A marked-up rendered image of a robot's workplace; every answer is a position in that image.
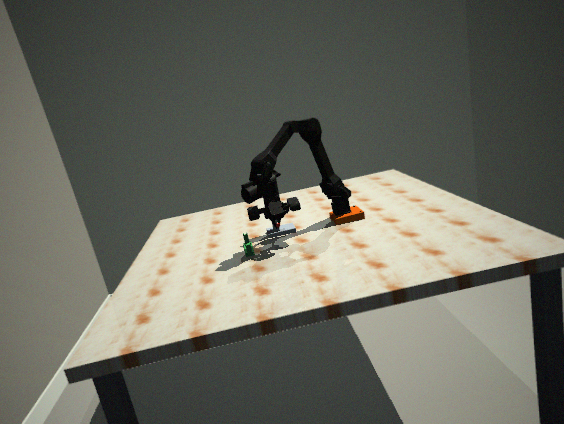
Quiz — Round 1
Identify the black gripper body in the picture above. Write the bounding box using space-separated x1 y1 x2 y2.
247 191 301 221

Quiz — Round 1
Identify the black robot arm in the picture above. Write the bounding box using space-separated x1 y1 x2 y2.
241 118 352 220

